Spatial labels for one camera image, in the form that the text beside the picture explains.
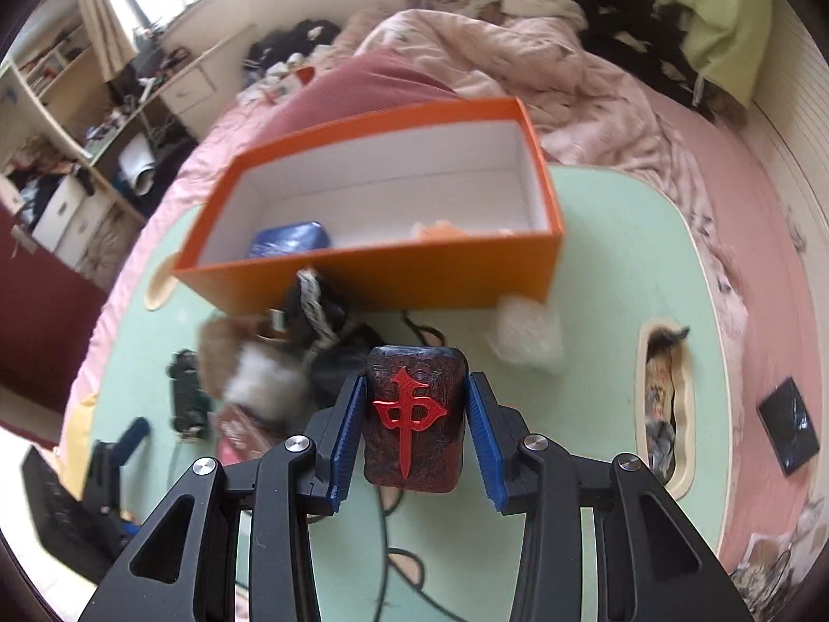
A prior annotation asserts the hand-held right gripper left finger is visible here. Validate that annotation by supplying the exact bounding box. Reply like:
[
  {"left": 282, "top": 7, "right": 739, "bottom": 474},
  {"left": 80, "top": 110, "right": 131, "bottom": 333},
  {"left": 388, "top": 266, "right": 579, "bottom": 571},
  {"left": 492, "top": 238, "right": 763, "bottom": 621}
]
[{"left": 78, "top": 372, "right": 367, "bottom": 622}]

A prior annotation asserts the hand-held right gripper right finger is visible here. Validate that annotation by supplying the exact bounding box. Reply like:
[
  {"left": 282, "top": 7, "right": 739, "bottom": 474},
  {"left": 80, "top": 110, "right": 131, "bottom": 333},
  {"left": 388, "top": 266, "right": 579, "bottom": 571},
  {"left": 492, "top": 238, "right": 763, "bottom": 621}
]
[{"left": 466, "top": 371, "right": 755, "bottom": 622}]

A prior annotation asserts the dark mahjong tile red mark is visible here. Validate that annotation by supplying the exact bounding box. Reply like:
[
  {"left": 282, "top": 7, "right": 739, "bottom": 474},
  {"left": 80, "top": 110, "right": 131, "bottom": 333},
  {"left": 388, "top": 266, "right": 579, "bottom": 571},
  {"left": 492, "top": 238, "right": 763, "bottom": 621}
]
[{"left": 361, "top": 343, "right": 468, "bottom": 492}]

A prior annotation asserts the green toy car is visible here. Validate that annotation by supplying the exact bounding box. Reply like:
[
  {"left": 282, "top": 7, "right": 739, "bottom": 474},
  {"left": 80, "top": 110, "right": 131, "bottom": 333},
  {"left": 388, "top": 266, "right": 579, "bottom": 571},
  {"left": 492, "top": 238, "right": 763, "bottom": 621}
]
[{"left": 168, "top": 348, "right": 216, "bottom": 443}]

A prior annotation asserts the brown furry ball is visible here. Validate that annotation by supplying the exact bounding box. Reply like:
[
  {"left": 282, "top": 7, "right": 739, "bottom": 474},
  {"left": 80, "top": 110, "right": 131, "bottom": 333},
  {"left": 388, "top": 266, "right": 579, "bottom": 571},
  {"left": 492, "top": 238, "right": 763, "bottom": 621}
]
[{"left": 197, "top": 314, "right": 263, "bottom": 396}]

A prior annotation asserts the orange cardboard box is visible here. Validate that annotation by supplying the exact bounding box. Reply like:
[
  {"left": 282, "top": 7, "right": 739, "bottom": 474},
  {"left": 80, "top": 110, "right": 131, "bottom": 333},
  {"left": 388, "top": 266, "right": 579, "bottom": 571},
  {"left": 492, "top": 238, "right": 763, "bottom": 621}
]
[{"left": 171, "top": 96, "right": 564, "bottom": 315}]

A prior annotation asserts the green cartoon desktop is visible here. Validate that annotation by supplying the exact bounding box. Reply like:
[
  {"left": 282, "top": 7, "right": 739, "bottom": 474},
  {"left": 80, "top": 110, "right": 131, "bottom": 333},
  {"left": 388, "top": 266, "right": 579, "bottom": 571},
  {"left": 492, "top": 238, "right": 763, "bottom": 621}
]
[{"left": 87, "top": 162, "right": 739, "bottom": 622}]

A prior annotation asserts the yellow cloth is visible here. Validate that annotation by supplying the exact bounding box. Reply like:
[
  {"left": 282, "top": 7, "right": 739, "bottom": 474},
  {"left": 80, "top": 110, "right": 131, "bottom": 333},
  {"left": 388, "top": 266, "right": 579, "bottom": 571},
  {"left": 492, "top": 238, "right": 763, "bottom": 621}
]
[{"left": 61, "top": 392, "right": 99, "bottom": 461}]

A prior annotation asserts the pink patterned packet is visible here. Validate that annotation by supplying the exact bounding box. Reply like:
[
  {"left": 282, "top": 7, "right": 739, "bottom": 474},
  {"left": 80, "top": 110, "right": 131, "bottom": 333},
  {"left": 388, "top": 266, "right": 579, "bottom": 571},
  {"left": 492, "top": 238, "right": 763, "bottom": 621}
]
[{"left": 213, "top": 402, "right": 292, "bottom": 468}]

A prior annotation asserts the grey furry ball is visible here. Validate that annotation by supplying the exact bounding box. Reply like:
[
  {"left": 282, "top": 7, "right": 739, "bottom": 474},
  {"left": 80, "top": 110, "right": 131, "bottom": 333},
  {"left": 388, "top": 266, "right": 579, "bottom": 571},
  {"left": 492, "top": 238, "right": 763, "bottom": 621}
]
[{"left": 223, "top": 340, "right": 308, "bottom": 419}]

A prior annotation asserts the clear plastic wrapper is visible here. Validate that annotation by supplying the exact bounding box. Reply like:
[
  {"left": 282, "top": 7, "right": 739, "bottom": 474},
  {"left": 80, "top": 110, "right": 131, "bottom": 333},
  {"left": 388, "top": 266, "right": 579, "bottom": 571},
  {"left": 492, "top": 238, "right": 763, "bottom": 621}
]
[{"left": 484, "top": 294, "right": 566, "bottom": 373}]

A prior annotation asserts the patterned fabric strip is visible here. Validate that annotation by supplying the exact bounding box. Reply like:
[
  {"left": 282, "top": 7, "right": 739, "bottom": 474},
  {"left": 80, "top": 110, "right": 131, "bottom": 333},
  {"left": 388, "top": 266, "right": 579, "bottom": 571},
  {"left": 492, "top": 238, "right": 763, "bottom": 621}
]
[{"left": 644, "top": 327, "right": 691, "bottom": 480}]

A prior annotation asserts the blue patterned packet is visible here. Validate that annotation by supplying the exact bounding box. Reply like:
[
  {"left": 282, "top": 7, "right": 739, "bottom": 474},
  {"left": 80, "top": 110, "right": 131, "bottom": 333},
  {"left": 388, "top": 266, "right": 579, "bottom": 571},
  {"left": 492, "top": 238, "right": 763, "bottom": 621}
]
[{"left": 246, "top": 220, "right": 333, "bottom": 260}]

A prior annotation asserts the peach plush toy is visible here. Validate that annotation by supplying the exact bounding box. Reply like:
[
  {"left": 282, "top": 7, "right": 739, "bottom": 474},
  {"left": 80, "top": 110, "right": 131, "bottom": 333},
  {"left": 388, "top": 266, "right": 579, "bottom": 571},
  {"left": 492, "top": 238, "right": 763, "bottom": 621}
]
[{"left": 411, "top": 219, "right": 470, "bottom": 245}]

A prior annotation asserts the cluttered white desk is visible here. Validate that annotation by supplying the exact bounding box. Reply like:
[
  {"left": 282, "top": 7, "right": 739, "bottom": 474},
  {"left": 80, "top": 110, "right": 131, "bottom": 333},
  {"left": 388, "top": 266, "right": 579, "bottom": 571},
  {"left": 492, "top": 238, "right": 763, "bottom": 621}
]
[{"left": 0, "top": 9, "right": 169, "bottom": 273}]

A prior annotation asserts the white paper roll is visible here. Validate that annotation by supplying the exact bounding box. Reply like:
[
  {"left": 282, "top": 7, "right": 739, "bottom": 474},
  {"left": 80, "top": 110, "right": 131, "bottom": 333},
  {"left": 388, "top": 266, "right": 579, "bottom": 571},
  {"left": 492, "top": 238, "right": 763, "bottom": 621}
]
[{"left": 117, "top": 136, "right": 160, "bottom": 199}]

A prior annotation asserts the black square pouch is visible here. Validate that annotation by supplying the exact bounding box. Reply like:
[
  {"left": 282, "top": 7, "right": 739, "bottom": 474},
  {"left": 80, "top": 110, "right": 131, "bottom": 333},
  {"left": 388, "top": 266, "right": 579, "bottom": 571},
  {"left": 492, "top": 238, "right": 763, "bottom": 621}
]
[{"left": 756, "top": 376, "right": 822, "bottom": 475}]

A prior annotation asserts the white nightstand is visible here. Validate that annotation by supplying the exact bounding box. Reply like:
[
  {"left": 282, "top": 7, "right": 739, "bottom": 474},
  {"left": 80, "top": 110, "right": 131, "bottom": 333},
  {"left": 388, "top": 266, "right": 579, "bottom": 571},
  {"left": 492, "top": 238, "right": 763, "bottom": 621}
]
[{"left": 155, "top": 26, "right": 256, "bottom": 119}]

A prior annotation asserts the pale pink floral quilt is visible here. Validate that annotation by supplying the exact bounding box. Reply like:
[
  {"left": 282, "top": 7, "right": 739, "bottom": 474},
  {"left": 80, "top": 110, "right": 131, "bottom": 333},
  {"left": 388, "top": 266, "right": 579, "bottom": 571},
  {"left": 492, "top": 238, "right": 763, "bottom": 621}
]
[{"left": 353, "top": 6, "right": 752, "bottom": 351}]

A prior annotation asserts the black and white clothes pile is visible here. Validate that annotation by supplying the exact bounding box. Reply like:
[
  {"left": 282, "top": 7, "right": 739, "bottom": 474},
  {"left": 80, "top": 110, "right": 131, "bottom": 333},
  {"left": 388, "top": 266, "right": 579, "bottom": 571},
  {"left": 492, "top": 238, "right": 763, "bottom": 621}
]
[{"left": 246, "top": 16, "right": 341, "bottom": 75}]

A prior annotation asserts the beige curtain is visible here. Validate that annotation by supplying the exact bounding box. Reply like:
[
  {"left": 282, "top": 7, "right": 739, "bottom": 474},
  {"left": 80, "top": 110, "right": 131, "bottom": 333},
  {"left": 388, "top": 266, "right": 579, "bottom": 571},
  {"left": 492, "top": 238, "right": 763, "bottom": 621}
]
[{"left": 70, "top": 0, "right": 140, "bottom": 82}]

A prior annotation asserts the black clothes heap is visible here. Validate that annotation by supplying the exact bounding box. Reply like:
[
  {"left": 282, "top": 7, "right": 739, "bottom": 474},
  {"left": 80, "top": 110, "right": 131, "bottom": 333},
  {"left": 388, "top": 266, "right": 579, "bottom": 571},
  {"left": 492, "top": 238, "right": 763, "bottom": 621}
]
[{"left": 570, "top": 0, "right": 726, "bottom": 121}]

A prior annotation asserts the white cloth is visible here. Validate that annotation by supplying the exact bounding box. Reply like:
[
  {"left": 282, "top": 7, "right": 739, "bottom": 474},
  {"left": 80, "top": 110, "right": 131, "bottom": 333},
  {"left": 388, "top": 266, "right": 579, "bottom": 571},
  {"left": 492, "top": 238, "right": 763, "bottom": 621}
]
[{"left": 502, "top": 0, "right": 587, "bottom": 30}]

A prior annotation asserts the light green garment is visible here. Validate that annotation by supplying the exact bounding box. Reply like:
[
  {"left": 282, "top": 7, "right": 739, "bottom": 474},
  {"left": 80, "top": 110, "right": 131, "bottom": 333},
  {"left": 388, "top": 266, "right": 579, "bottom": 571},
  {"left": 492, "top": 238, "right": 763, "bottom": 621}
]
[{"left": 657, "top": 0, "right": 775, "bottom": 111}]

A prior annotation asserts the fluffy brown white keychain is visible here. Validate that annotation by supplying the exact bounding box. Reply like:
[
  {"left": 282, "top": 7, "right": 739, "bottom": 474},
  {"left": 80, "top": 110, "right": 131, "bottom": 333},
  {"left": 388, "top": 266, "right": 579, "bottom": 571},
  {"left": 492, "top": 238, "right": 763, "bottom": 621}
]
[{"left": 304, "top": 301, "right": 390, "bottom": 412}]

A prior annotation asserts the braided rope tassel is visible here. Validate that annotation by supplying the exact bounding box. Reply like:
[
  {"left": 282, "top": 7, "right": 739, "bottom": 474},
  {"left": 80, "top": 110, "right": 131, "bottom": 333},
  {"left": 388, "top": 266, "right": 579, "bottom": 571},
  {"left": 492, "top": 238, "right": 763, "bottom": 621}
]
[{"left": 294, "top": 268, "right": 341, "bottom": 354}]

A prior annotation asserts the red corduroy pillow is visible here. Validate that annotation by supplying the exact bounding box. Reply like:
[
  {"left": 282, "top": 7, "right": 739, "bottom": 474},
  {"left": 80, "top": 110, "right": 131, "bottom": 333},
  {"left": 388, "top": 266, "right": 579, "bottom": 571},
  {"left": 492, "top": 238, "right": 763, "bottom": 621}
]
[{"left": 255, "top": 48, "right": 480, "bottom": 163}]

